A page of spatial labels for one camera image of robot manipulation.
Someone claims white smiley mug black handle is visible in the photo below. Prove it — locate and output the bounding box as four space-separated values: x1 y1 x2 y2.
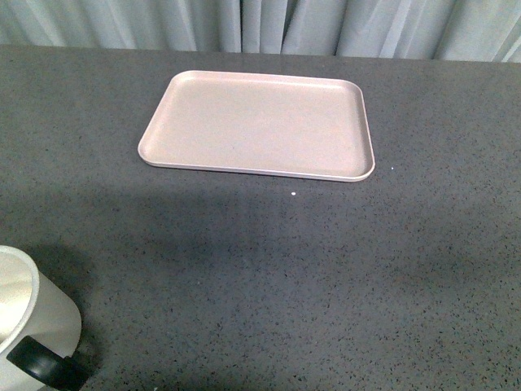
1 245 89 390

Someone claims beige rectangular tray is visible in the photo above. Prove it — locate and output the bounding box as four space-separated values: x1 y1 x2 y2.
138 70 375 182

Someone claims pale grey-green curtain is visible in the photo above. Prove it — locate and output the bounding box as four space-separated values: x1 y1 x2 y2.
1 0 520 63

